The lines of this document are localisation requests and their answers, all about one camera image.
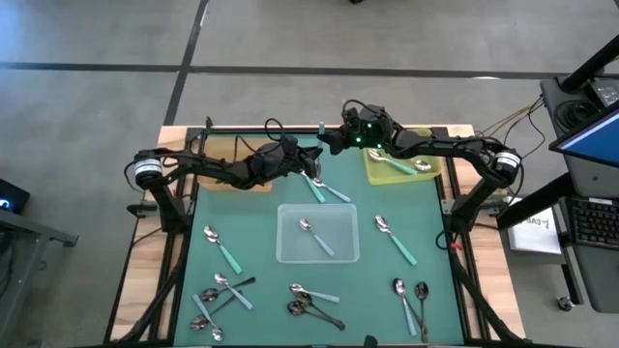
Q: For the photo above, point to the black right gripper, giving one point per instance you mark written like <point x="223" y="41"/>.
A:
<point x="382" y="135"/>

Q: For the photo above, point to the black aluminium table frame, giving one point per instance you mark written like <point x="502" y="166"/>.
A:
<point x="181" y="251"/>

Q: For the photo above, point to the black side clamp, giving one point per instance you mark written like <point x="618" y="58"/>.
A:
<point x="142" y="209"/>

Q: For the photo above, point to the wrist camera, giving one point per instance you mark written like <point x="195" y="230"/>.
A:
<point x="288" y="144"/>
<point x="370" y="116"/>

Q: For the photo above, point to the computer workstation cart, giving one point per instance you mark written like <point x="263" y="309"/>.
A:
<point x="595" y="280"/>

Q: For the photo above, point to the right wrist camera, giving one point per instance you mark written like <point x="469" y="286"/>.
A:
<point x="370" y="116"/>

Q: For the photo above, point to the grey side desk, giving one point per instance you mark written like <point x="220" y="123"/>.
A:
<point x="38" y="229"/>

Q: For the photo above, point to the black cart support bar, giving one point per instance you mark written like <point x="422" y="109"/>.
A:
<point x="532" y="203"/>

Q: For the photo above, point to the green table mat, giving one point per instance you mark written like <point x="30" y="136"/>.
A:
<point x="261" y="232"/>

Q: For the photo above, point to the white paper sheet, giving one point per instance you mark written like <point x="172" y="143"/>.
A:
<point x="537" y="232"/>

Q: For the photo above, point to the wooden table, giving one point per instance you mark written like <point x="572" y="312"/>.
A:
<point x="145" y="270"/>

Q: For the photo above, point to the yellow plastic bin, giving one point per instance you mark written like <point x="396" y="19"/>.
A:
<point x="387" y="176"/>

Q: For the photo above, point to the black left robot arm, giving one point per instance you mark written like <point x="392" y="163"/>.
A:
<point x="208" y="166"/>

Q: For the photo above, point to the black device with blue light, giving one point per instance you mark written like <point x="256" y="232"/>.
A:
<point x="12" y="195"/>

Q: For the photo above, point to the clear frosted plastic bin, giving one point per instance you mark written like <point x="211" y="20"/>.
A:
<point x="343" y="251"/>

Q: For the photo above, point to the black keyboard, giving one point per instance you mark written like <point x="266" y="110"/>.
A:
<point x="597" y="222"/>

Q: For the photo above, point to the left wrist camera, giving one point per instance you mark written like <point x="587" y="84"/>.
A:
<point x="288" y="144"/>

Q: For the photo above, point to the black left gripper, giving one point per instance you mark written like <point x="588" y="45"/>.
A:
<point x="275" y="164"/>

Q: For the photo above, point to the computer monitor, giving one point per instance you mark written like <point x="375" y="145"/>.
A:
<point x="595" y="140"/>

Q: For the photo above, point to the black monitor stand pole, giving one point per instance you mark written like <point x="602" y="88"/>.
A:
<point x="592" y="65"/>

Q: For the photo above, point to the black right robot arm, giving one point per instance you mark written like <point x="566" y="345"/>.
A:
<point x="454" y="145"/>

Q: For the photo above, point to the black table-level camera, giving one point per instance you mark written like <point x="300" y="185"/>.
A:
<point x="370" y="341"/>

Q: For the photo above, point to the tan plastic bin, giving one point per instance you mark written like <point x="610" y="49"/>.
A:
<point x="213" y="187"/>

